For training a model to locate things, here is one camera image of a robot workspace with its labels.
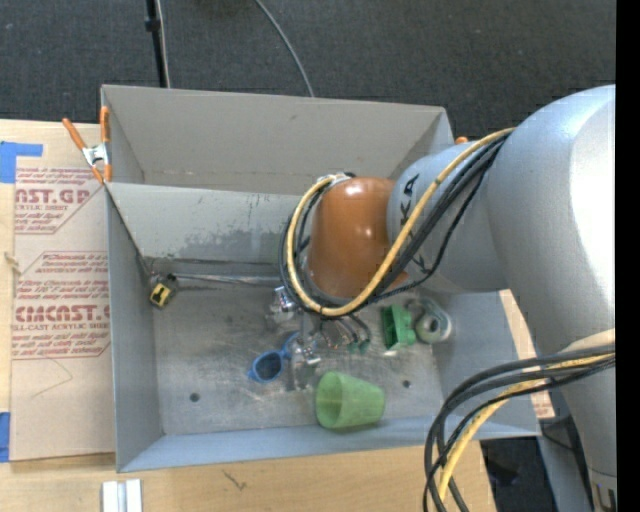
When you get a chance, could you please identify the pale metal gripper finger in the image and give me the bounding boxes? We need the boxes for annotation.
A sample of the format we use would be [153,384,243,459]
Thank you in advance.
[298,339,323,390]
[284,350,302,393]

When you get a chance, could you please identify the blue sunglasses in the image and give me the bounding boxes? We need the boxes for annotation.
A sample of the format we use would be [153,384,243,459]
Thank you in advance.
[247,331,301,384]

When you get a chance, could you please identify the green plastic cup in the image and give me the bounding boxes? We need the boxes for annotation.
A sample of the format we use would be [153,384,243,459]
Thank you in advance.
[313,369,387,431]

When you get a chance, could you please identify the grey metal bin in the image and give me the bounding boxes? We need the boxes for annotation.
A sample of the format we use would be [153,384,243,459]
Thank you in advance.
[99,83,544,474]

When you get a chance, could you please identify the green plastic block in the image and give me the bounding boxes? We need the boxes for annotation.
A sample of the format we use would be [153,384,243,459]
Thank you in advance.
[379,303,418,352]

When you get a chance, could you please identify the yellow and black plug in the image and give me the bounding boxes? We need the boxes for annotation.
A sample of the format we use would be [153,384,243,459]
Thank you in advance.
[148,272,179,309]

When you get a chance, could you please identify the brown cardboard board red print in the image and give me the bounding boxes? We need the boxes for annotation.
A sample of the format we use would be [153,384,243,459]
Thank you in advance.
[0,118,118,464]

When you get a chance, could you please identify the white and green ring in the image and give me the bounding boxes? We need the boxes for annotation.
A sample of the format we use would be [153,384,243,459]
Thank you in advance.
[412,298,454,346]

